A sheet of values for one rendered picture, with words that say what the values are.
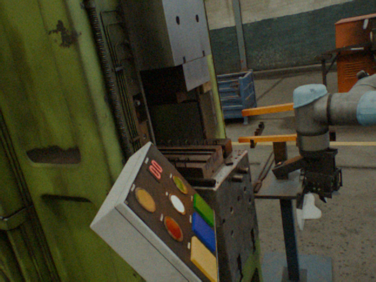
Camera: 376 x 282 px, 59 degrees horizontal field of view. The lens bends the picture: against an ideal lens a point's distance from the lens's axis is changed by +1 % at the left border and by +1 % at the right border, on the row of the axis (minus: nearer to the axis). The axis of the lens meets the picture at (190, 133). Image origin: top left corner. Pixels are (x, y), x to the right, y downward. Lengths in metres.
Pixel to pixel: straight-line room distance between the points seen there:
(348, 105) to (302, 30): 8.12
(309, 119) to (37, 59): 0.84
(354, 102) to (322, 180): 0.20
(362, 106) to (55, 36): 0.80
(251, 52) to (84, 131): 8.37
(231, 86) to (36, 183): 4.05
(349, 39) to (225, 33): 5.24
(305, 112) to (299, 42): 8.12
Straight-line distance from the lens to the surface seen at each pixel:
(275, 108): 1.35
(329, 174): 0.87
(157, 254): 0.65
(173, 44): 1.11
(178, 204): 0.78
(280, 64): 9.08
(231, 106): 5.13
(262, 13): 9.09
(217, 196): 1.22
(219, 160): 1.38
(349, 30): 4.70
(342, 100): 0.80
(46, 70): 1.17
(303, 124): 0.82
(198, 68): 1.24
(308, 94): 0.80
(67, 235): 1.45
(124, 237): 0.64
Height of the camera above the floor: 1.45
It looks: 17 degrees down
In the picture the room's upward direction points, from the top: 11 degrees counter-clockwise
